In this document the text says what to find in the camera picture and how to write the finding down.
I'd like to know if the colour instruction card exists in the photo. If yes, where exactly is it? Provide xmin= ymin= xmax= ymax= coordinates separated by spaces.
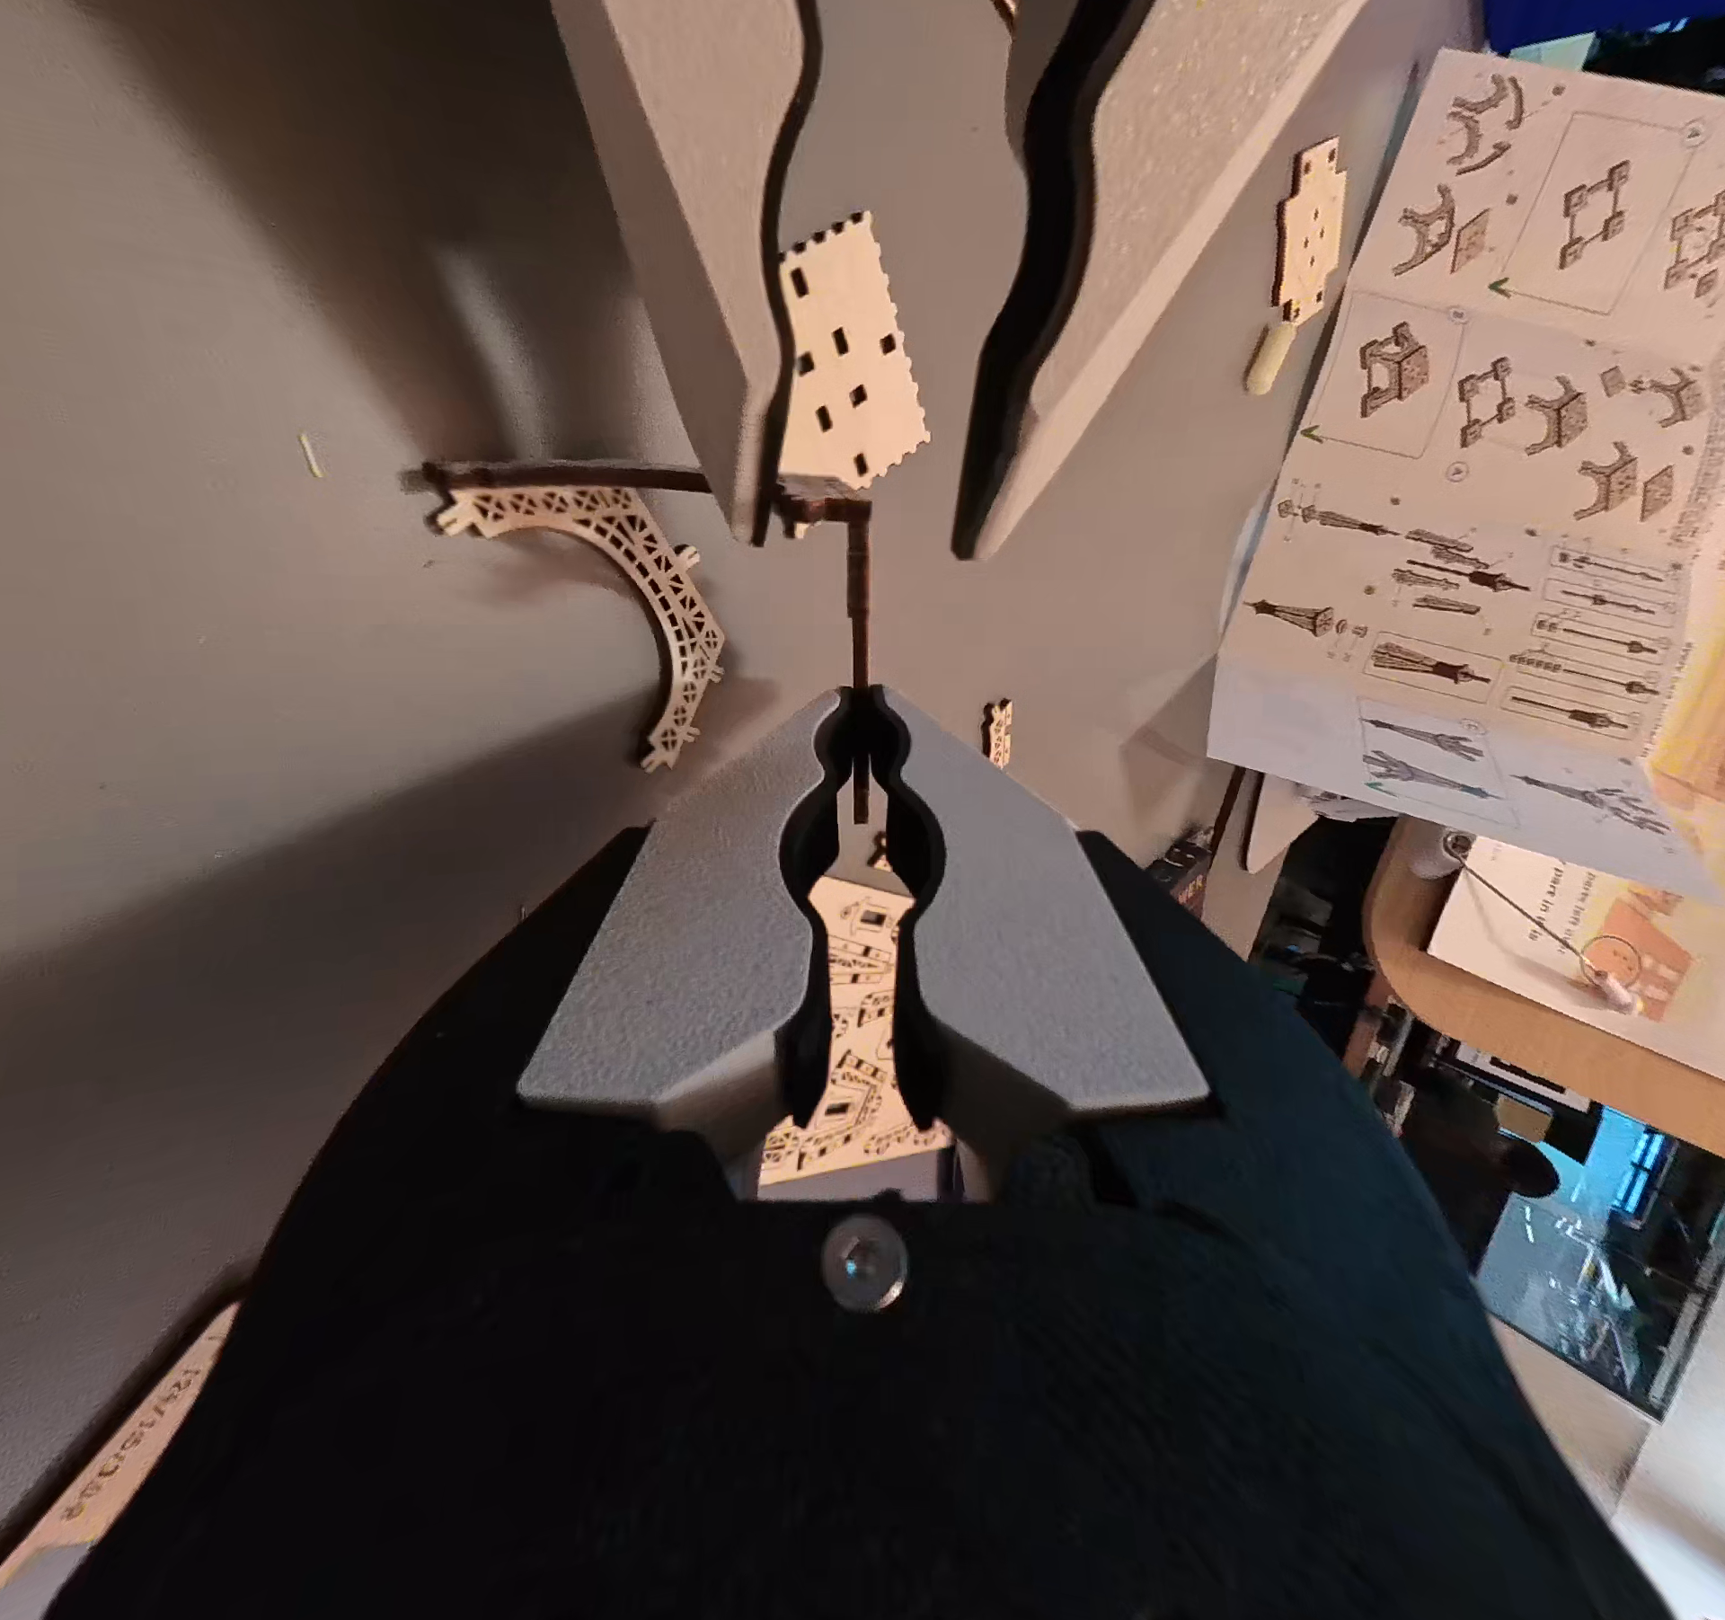
xmin=1426 ymin=836 xmax=1703 ymax=1045

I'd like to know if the wooden parts sheet with lettering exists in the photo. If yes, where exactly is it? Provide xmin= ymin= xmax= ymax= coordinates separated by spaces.
xmin=0 ymin=1301 xmax=246 ymax=1589

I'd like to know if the grey desk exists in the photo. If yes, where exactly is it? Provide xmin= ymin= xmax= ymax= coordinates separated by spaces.
xmin=0 ymin=0 xmax=1484 ymax=1620

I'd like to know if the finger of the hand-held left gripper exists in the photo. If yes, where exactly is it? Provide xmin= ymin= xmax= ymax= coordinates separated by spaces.
xmin=950 ymin=0 xmax=1380 ymax=560
xmin=515 ymin=0 xmax=827 ymax=547

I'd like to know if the folded black-white instruction sheet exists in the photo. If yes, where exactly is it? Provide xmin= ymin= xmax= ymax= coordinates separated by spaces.
xmin=1202 ymin=47 xmax=1725 ymax=900

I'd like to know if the square toothed wooden plate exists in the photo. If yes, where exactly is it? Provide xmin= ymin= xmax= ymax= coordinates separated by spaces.
xmin=777 ymin=211 xmax=935 ymax=493

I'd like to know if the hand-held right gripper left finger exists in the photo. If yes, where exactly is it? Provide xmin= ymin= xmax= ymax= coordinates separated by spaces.
xmin=511 ymin=687 xmax=861 ymax=1202

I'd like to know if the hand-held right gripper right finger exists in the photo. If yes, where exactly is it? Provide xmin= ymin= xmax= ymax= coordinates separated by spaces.
xmin=868 ymin=687 xmax=1212 ymax=1202

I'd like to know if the large wooden parts sheet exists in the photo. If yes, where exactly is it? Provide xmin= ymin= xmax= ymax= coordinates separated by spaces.
xmin=758 ymin=825 xmax=956 ymax=1193

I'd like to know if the plywood clipboard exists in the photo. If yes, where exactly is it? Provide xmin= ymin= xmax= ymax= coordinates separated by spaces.
xmin=1359 ymin=816 xmax=1725 ymax=1124

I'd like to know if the thin cord with white tip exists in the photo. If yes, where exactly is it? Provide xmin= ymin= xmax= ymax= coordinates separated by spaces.
xmin=1445 ymin=836 xmax=1652 ymax=1021

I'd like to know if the small cross-shaped wooden plate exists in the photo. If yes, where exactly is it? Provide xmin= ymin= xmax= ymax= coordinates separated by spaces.
xmin=1269 ymin=135 xmax=1352 ymax=329

